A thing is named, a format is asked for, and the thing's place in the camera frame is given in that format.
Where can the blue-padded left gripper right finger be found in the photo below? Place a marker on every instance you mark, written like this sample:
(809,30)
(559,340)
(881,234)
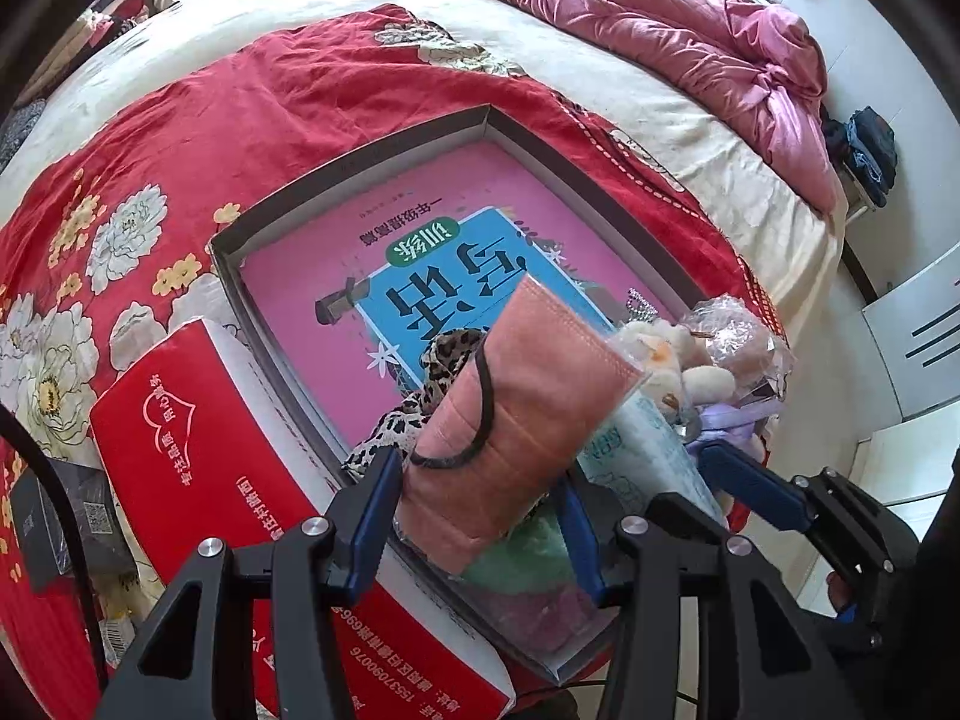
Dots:
(588,515)

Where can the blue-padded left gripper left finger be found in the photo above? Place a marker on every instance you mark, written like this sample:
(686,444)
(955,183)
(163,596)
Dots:
(362,516)

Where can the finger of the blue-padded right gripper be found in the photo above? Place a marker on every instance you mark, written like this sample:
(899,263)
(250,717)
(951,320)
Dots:
(780,503)

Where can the pink face mask pack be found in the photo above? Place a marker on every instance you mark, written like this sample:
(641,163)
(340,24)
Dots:
(516,416)

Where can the green white tissue pack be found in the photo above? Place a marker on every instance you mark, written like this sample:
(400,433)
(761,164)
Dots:
(638,455)

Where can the person's right hand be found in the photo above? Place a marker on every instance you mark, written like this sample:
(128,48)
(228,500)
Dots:
(839,594)

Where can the green and pink sponge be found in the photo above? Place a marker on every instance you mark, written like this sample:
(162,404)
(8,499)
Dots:
(525,587)

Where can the small plush bear doll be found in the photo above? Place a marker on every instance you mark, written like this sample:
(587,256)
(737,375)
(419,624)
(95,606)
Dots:
(700,399)

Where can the clear plastic wrapped item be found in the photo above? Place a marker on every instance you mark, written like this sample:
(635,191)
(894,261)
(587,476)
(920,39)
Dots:
(740,342)

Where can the leopard print scrunchie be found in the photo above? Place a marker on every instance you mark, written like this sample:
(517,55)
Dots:
(401,427)

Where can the white chair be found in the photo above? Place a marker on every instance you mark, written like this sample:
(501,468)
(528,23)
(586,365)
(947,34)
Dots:
(915,329)

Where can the red tissue box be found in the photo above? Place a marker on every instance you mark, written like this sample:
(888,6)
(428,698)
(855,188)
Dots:
(196,444)

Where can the pink and blue book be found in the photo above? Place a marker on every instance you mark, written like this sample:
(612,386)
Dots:
(354,295)

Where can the cream bed sheet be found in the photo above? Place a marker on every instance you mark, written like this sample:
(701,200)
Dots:
(793,251)

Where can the crumpled paper packets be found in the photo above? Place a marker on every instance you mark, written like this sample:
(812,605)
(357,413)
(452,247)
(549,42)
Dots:
(124,613)

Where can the dark clothes pile on stool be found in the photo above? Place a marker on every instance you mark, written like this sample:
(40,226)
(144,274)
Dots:
(864,145)

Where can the red floral cloth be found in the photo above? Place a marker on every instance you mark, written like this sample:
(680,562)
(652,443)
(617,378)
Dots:
(117,234)

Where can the pink quilted duvet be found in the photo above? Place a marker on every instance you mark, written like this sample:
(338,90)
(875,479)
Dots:
(756,67)

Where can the patterned pillow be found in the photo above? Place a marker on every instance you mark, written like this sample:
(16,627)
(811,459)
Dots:
(17,127)

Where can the stack of folded blankets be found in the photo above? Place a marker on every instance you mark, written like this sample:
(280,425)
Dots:
(98,26)

